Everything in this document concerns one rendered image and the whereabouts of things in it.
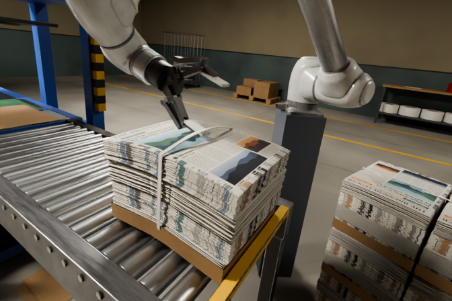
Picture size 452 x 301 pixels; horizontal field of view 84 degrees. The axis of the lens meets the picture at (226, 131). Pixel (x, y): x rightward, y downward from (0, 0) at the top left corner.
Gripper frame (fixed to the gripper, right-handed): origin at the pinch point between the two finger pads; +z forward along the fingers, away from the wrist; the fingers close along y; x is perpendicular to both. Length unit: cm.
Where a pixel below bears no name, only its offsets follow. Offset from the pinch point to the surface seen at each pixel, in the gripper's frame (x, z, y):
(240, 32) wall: -707, -395, 57
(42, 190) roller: 20, -35, 46
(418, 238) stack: -43, 65, 19
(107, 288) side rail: 28.4, 8.2, 31.0
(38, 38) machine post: -38, -171, 48
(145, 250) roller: 17.5, 6.5, 31.6
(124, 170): 14.6, -8.5, 19.8
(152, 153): 14.6, -1.9, 9.8
